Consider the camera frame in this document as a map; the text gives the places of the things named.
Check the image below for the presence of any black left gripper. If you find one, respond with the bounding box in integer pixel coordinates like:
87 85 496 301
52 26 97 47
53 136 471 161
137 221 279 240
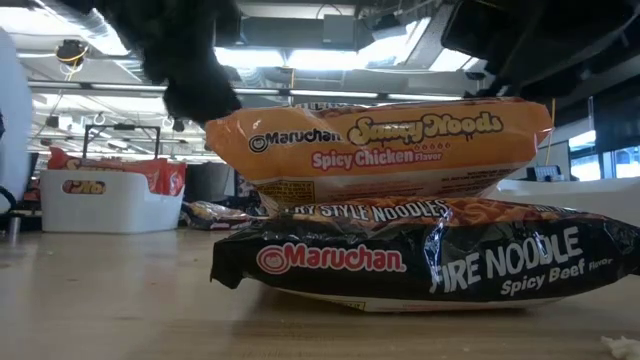
74 0 244 126

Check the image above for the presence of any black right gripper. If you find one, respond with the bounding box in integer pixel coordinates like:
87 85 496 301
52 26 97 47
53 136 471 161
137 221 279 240
442 0 640 99

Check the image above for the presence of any black Fire Noodle pack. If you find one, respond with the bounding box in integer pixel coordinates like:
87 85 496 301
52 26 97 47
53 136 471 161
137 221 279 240
179 199 264 232
209 195 640 314

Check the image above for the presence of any white plastic bin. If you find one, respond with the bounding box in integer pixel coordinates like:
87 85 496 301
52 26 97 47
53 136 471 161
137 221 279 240
39 168 187 235
492 175 640 227

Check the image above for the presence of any dark grey chair back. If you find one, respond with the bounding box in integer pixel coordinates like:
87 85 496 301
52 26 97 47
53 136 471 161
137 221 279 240
185 162 237 202

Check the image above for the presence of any black desk device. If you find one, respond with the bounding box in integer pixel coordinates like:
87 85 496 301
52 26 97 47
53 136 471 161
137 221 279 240
524 164 567 184

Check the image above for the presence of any person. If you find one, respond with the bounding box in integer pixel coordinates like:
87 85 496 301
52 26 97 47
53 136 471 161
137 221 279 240
0 27 35 216

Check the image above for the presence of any white crumpled scrap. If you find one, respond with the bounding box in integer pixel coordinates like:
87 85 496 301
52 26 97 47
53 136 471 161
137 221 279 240
599 334 640 360

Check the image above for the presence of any yellow hanging cord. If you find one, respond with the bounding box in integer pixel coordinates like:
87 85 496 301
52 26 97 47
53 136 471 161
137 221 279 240
546 97 557 167

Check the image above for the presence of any black background rig frame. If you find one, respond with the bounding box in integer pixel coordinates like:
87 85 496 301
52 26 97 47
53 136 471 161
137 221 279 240
82 122 162 161

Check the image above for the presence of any long ceiling light rail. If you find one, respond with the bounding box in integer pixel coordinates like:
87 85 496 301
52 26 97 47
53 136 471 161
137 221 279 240
232 87 466 103

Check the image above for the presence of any ceiling cord reel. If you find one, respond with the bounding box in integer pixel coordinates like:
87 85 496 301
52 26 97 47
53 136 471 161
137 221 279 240
54 38 90 69

